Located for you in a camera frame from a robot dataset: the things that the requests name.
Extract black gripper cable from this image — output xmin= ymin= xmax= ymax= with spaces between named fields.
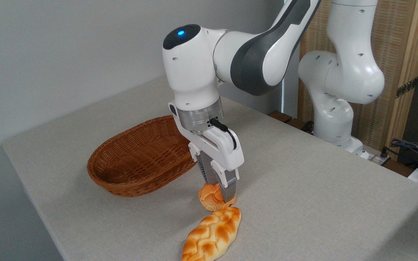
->
xmin=210 ymin=118 xmax=237 ymax=150

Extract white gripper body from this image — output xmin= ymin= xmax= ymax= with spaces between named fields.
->
xmin=168 ymin=103 xmax=245 ymax=171

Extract dark metal screen hinge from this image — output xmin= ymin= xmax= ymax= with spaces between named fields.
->
xmin=396 ymin=77 xmax=418 ymax=99

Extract long braided bread loaf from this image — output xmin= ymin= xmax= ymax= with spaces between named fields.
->
xmin=182 ymin=207 xmax=242 ymax=261

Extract round knotted bread roll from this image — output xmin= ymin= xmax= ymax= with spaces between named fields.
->
xmin=198 ymin=182 xmax=238 ymax=212

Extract grey tablecloth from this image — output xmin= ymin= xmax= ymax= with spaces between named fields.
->
xmin=2 ymin=76 xmax=418 ymax=261

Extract blue-grey cable bundle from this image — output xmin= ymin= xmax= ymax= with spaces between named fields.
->
xmin=390 ymin=138 xmax=418 ymax=171

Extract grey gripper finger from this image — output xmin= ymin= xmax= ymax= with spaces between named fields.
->
xmin=211 ymin=160 xmax=240 ymax=203
xmin=188 ymin=142 xmax=219 ymax=185

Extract brown wicker oval basket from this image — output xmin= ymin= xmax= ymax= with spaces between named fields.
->
xmin=87 ymin=115 xmax=198 ymax=198

